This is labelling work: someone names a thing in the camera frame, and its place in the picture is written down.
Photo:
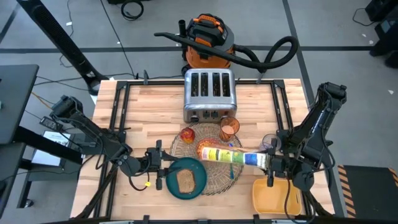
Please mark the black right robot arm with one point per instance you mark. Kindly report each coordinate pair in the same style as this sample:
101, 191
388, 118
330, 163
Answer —
317, 118

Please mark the brown toast slice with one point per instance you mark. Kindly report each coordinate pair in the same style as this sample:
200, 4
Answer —
186, 181

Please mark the black floor equipment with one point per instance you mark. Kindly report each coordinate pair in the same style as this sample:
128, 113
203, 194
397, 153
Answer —
382, 9

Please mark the black desk leg beam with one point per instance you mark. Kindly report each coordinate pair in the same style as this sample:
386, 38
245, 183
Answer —
34, 138

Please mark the round woven placemat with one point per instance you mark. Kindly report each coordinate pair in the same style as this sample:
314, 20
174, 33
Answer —
217, 180

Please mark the colourful cereal box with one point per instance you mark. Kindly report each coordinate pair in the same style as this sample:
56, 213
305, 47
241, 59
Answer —
233, 157

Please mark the black hazard-striped floor mat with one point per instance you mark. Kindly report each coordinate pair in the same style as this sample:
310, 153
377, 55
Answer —
367, 193

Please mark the red apple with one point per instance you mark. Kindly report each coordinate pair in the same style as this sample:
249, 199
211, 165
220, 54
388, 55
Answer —
187, 135

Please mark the clear plastic cup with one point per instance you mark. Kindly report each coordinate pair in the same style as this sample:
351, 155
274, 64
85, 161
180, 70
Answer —
268, 141

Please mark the black desk top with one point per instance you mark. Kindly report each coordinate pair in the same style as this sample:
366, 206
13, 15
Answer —
15, 99

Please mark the black power adapter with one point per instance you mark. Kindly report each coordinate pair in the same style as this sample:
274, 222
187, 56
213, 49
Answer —
49, 124

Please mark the orange translucent cup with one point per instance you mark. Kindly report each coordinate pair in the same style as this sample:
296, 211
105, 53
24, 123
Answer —
229, 130

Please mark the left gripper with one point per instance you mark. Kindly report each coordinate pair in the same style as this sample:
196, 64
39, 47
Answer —
152, 158

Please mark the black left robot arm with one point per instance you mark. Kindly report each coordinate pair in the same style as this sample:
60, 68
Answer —
93, 130

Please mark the yellow plastic bin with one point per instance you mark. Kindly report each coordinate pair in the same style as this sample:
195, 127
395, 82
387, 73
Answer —
273, 199

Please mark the teal round plate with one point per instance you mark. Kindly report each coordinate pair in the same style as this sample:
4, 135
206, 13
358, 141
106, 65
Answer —
200, 183

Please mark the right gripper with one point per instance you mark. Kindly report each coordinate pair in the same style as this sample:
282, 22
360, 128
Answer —
281, 166

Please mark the silver four-slot toaster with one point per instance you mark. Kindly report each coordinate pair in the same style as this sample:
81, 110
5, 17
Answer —
210, 99

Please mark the orange black shop vacuum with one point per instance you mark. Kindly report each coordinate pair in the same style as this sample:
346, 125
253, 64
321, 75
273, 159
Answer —
208, 40

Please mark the white paper booklet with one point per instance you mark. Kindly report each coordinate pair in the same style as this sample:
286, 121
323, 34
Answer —
46, 157

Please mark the black metal table frame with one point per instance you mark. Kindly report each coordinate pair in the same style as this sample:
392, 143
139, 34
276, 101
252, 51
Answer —
155, 82

